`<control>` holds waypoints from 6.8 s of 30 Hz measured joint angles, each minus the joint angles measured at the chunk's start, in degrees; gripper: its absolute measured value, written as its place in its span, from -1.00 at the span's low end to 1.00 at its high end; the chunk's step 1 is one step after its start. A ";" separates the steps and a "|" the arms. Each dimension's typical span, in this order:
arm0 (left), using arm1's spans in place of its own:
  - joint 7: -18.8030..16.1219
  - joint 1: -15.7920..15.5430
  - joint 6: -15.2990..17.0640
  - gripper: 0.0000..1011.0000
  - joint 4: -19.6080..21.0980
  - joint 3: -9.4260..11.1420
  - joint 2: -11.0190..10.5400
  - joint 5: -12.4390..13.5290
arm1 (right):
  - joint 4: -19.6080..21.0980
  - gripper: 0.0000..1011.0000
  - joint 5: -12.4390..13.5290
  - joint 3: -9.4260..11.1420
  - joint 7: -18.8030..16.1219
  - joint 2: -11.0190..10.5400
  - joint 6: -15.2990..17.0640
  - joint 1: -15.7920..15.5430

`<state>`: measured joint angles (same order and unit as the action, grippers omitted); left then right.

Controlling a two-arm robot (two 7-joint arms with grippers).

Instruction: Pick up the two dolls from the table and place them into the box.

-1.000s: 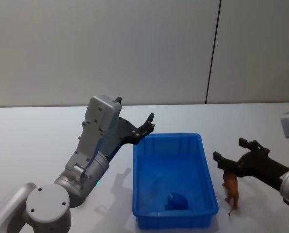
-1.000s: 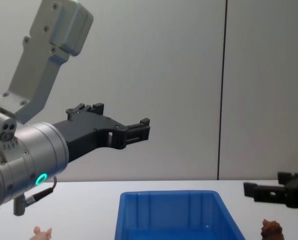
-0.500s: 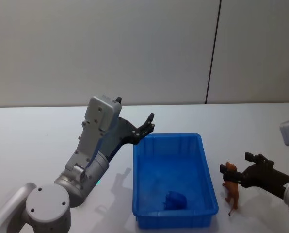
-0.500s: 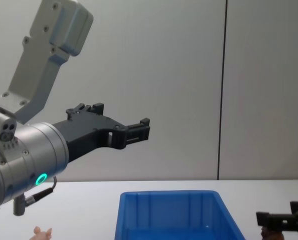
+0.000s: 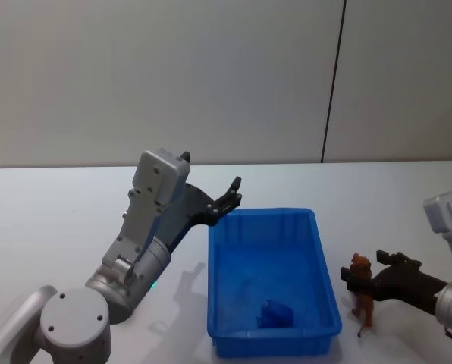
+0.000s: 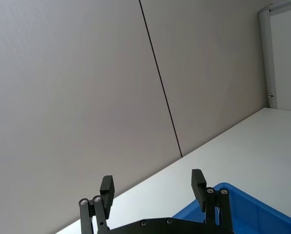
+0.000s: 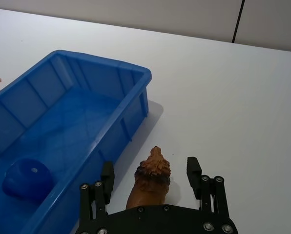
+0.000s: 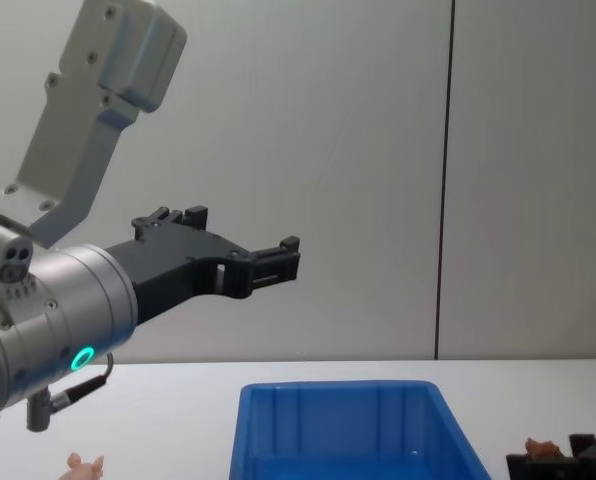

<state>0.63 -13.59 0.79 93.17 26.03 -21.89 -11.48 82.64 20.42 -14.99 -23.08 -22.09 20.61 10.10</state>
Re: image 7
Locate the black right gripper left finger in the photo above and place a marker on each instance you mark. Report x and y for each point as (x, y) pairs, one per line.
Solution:
(107, 181)

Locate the small blue plastic toy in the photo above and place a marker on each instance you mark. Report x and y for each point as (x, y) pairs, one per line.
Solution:
(26, 180)

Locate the brown lion toy figure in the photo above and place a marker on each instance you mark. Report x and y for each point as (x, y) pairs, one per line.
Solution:
(150, 182)

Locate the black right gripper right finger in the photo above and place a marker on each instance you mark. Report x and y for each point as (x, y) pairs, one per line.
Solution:
(193, 175)

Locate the blue plastic bin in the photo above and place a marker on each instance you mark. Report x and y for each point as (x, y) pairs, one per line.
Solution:
(74, 109)

